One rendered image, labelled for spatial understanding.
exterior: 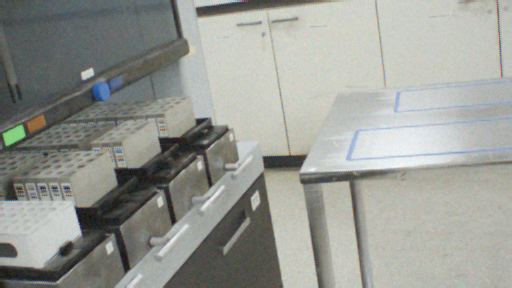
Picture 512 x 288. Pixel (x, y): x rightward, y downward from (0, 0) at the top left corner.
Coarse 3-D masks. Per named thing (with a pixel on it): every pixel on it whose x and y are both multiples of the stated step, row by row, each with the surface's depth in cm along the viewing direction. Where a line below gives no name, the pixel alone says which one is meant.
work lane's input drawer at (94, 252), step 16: (80, 240) 88; (96, 240) 89; (112, 240) 91; (64, 256) 84; (80, 256) 85; (96, 256) 87; (112, 256) 91; (0, 272) 84; (16, 272) 83; (32, 272) 82; (48, 272) 81; (64, 272) 82; (80, 272) 84; (96, 272) 87; (112, 272) 91
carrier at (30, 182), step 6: (60, 156) 106; (66, 156) 106; (54, 162) 104; (42, 168) 102; (48, 168) 101; (30, 174) 99; (36, 174) 99; (24, 180) 98; (30, 180) 98; (30, 186) 98; (36, 186) 98; (30, 192) 98; (36, 192) 98; (30, 198) 99; (36, 198) 98
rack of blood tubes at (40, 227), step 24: (0, 216) 89; (24, 216) 87; (48, 216) 85; (72, 216) 89; (0, 240) 83; (24, 240) 81; (48, 240) 84; (72, 240) 89; (0, 264) 85; (24, 264) 83
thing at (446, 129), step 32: (352, 96) 134; (384, 96) 130; (416, 96) 126; (448, 96) 123; (480, 96) 120; (352, 128) 114; (384, 128) 111; (416, 128) 108; (448, 128) 106; (480, 128) 103; (320, 160) 102; (352, 160) 99; (384, 160) 97; (416, 160) 95; (448, 160) 93; (480, 160) 91; (320, 192) 99; (352, 192) 143; (320, 224) 100; (320, 256) 102
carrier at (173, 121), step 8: (176, 104) 127; (184, 104) 129; (160, 112) 123; (168, 112) 123; (176, 112) 126; (184, 112) 129; (192, 112) 132; (160, 120) 122; (168, 120) 123; (176, 120) 125; (184, 120) 128; (192, 120) 131; (160, 128) 123; (168, 128) 123; (176, 128) 125; (184, 128) 128; (160, 136) 124; (168, 136) 123; (176, 136) 125
